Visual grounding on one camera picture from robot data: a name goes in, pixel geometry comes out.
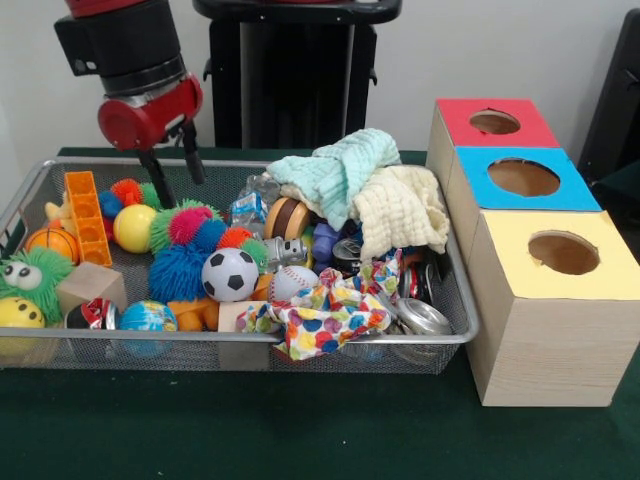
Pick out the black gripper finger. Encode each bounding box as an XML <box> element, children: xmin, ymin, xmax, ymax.
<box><xmin>180</xmin><ymin>120</ymin><xmax>207</xmax><ymax>185</ymax></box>
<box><xmin>137</xmin><ymin>147</ymin><xmax>179</xmax><ymax>210</ymax></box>

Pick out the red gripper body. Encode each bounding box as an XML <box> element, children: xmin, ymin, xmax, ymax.
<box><xmin>97</xmin><ymin>73</ymin><xmax>205</xmax><ymax>153</ymax></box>

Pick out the multicolour spiky caterpillar toy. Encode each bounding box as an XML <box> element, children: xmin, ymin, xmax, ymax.
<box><xmin>149</xmin><ymin>198</ymin><xmax>270</xmax><ymax>262</ymax></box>

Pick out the orange plastic tray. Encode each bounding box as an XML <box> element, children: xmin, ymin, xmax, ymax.
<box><xmin>64</xmin><ymin>171</ymin><xmax>114</xmax><ymax>269</ymax></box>

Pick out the light blue waffle cloth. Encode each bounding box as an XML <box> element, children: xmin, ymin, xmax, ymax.
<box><xmin>267</xmin><ymin>128</ymin><xmax>404</xmax><ymax>231</ymax></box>

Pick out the cream waffle cloth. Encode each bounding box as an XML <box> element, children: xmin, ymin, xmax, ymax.
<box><xmin>279</xmin><ymin>165</ymin><xmax>452</xmax><ymax>262</ymax></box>

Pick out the clear mesh bin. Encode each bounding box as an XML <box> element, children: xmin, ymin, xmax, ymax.
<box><xmin>0</xmin><ymin>157</ymin><xmax>482</xmax><ymax>376</ymax></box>

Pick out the wooden box with three holes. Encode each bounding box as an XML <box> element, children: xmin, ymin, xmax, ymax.
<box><xmin>427</xmin><ymin>97</ymin><xmax>640</xmax><ymax>407</ymax></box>

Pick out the orange green spiky caterpillar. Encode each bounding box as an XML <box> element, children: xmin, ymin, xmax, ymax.
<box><xmin>98</xmin><ymin>178</ymin><xmax>166</xmax><ymax>211</ymax></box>

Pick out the plain yellow ball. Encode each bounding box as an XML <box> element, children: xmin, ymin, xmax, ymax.
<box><xmin>113</xmin><ymin>203</ymin><xmax>159</xmax><ymax>254</ymax></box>

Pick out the large blue spiky ball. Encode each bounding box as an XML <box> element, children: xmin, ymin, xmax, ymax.
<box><xmin>147</xmin><ymin>244</ymin><xmax>211</xmax><ymax>305</ymax></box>

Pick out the black and white soccer ball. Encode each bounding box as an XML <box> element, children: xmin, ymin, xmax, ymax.
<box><xmin>201</xmin><ymin>248</ymin><xmax>260</xmax><ymax>303</ymax></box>

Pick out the white baseball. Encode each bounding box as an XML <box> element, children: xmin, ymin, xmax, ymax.
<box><xmin>268</xmin><ymin>264</ymin><xmax>320</xmax><ymax>304</ymax></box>

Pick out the green googly-eyed puffer ball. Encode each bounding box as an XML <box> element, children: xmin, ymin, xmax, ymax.
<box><xmin>0</xmin><ymin>246</ymin><xmax>76</xmax><ymax>324</ymax></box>

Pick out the colourful spotted cloth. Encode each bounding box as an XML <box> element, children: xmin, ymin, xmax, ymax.
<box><xmin>237</xmin><ymin>249</ymin><xmax>402</xmax><ymax>362</ymax></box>

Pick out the dark green table cloth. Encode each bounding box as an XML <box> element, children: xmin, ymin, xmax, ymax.
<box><xmin>0</xmin><ymin>145</ymin><xmax>640</xmax><ymax>480</ymax></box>

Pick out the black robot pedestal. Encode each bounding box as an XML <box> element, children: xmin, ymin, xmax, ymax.
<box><xmin>192</xmin><ymin>0</ymin><xmax>404</xmax><ymax>150</ymax></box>

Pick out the black furniture frame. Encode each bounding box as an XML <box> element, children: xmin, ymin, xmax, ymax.
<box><xmin>577</xmin><ymin>7</ymin><xmax>640</xmax><ymax>186</ymax></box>

